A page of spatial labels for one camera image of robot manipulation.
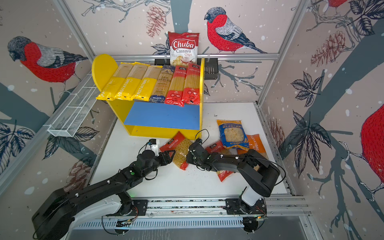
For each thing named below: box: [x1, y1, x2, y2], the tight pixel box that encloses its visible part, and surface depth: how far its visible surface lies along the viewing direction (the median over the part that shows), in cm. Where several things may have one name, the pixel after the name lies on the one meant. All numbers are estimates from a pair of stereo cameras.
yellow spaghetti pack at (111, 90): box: [96, 62, 135, 100], surface depth 75 cm
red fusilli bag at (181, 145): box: [159, 131, 193, 171], surface depth 92 cm
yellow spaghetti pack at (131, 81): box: [114, 62, 150, 100], surface depth 75 cm
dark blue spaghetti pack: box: [149, 65, 175, 103], surface depth 73 cm
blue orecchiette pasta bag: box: [216, 119, 250, 151], surface depth 99 cm
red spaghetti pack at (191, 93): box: [182, 63, 201, 106], surface depth 67 cm
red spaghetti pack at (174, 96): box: [165, 65, 188, 107], surface depth 70 cm
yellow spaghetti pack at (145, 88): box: [132, 65, 163, 102], surface depth 73 cm
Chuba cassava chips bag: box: [168, 31, 200, 65], surface depth 87 cm
